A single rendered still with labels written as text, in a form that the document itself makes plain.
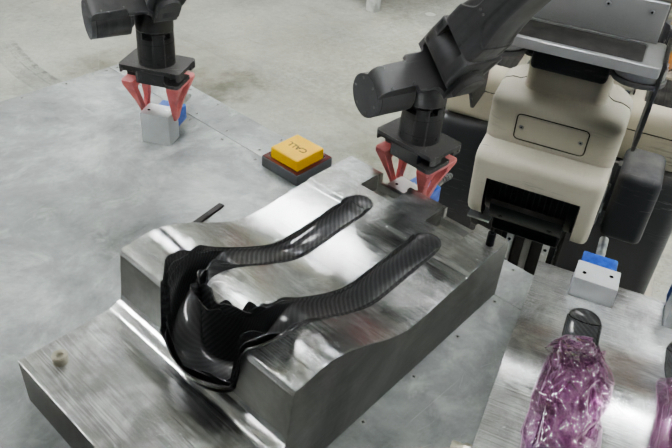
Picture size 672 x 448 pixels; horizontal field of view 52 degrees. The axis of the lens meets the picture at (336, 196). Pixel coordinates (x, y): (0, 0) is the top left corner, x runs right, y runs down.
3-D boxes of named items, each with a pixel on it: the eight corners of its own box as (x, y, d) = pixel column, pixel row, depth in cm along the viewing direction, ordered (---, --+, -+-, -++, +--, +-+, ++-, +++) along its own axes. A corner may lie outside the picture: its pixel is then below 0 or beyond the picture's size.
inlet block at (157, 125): (176, 105, 125) (174, 78, 122) (202, 110, 124) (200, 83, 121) (142, 141, 115) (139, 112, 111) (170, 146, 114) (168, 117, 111)
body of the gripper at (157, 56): (179, 86, 106) (176, 41, 102) (118, 74, 108) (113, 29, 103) (196, 68, 111) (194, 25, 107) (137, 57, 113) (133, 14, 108)
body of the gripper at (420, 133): (431, 171, 91) (440, 122, 87) (374, 139, 97) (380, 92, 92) (460, 154, 95) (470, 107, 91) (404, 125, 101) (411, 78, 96)
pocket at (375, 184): (379, 193, 98) (381, 171, 95) (408, 210, 95) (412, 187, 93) (358, 206, 95) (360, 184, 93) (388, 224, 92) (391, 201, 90)
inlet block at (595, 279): (579, 249, 94) (590, 217, 91) (617, 261, 93) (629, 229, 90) (562, 309, 84) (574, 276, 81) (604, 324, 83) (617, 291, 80)
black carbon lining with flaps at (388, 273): (353, 202, 93) (359, 141, 87) (452, 260, 84) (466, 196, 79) (130, 338, 71) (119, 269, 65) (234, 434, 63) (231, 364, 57)
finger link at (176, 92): (180, 132, 111) (177, 78, 105) (139, 123, 112) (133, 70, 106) (197, 112, 116) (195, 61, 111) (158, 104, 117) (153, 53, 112)
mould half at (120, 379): (346, 206, 104) (353, 127, 96) (495, 293, 90) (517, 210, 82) (29, 399, 72) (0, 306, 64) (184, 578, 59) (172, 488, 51)
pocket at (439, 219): (441, 228, 92) (445, 205, 90) (475, 247, 89) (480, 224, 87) (421, 243, 89) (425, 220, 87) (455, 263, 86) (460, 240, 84)
